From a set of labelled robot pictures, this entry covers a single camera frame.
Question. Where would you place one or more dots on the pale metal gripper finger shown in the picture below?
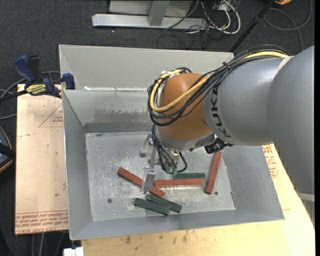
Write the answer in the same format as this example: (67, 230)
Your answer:
(148, 182)
(145, 149)

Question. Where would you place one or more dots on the red-brown flat block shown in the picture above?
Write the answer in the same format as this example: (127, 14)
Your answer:
(213, 175)
(128, 175)
(178, 182)

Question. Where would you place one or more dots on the dark green flat block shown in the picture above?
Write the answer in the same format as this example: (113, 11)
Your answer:
(165, 203)
(190, 175)
(150, 206)

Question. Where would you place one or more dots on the grey metal bin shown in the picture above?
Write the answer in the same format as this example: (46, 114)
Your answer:
(112, 155)

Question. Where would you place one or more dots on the black cylinder on white bracket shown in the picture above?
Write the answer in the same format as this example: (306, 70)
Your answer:
(213, 148)

